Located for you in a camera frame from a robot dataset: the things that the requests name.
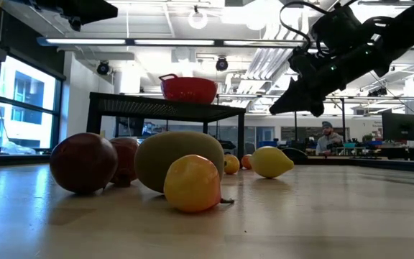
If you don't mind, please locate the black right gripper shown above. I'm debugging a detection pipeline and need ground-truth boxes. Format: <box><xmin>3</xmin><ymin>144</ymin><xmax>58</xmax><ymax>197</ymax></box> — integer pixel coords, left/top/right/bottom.
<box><xmin>268</xmin><ymin>46</ymin><xmax>377</xmax><ymax>118</ymax></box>

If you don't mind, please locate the yellow lemon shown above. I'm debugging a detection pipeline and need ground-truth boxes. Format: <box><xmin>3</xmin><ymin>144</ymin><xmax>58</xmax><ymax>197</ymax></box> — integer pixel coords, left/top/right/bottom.
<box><xmin>251</xmin><ymin>146</ymin><xmax>295</xmax><ymax>179</ymax></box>

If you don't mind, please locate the yellow orange pear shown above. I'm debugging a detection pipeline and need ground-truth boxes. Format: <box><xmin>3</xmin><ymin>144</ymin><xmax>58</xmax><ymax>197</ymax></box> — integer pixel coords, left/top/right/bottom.
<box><xmin>163</xmin><ymin>154</ymin><xmax>235</xmax><ymax>213</ymax></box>
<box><xmin>223</xmin><ymin>153</ymin><xmax>240</xmax><ymax>176</ymax></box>

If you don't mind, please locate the red plastic colander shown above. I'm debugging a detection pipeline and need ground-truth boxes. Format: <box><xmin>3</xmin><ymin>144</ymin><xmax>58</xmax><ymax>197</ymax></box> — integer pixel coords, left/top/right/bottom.
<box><xmin>158</xmin><ymin>73</ymin><xmax>219</xmax><ymax>105</ymax></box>

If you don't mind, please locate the green kiwi fruit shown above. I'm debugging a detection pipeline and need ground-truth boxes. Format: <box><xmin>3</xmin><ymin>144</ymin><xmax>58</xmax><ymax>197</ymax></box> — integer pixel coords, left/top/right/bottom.
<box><xmin>134</xmin><ymin>130</ymin><xmax>225</xmax><ymax>194</ymax></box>

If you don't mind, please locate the dark red pomegranate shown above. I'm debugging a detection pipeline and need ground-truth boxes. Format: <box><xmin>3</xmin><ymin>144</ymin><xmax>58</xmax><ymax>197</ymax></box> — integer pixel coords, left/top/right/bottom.
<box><xmin>109</xmin><ymin>136</ymin><xmax>140</xmax><ymax>188</ymax></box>
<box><xmin>50</xmin><ymin>132</ymin><xmax>119</xmax><ymax>195</ymax></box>

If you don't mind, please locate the person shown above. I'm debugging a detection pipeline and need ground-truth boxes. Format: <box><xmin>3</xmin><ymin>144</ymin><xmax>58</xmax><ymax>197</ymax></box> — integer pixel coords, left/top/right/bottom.
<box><xmin>315</xmin><ymin>121</ymin><xmax>344</xmax><ymax>156</ymax></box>

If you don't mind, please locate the black office chair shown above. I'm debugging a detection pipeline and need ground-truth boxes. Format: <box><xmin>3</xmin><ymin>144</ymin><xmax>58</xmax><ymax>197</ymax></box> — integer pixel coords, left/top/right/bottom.
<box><xmin>281</xmin><ymin>147</ymin><xmax>309</xmax><ymax>165</ymax></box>

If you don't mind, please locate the black ceiling spotlight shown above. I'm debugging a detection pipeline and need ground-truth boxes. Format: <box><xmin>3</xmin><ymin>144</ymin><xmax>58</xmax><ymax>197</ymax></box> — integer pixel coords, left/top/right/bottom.
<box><xmin>215</xmin><ymin>55</ymin><xmax>229</xmax><ymax>72</ymax></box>
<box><xmin>96</xmin><ymin>60</ymin><xmax>111</xmax><ymax>76</ymax></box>

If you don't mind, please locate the black computer monitor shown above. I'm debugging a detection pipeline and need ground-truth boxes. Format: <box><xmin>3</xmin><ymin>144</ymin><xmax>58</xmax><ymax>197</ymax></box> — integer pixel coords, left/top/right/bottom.
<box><xmin>381</xmin><ymin>112</ymin><xmax>414</xmax><ymax>142</ymax></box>

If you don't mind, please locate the white round ceiling lamp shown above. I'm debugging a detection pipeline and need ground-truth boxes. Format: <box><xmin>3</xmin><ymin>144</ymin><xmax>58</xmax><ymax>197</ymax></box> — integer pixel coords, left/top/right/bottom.
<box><xmin>188</xmin><ymin>5</ymin><xmax>208</xmax><ymax>30</ymax></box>

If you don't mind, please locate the black perforated metal shelf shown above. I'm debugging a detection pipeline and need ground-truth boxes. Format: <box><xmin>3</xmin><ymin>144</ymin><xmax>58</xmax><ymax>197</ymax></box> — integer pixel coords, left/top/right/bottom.
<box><xmin>86</xmin><ymin>91</ymin><xmax>247</xmax><ymax>159</ymax></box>

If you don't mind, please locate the black background rig frame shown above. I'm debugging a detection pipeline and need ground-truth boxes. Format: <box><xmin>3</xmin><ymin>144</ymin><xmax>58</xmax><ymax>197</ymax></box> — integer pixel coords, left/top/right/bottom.
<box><xmin>293</xmin><ymin>96</ymin><xmax>346</xmax><ymax>145</ymax></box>

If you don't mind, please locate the black aluminium table frame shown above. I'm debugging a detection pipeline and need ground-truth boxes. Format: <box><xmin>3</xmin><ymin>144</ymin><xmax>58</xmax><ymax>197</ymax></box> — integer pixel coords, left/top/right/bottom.
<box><xmin>0</xmin><ymin>153</ymin><xmax>414</xmax><ymax>174</ymax></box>

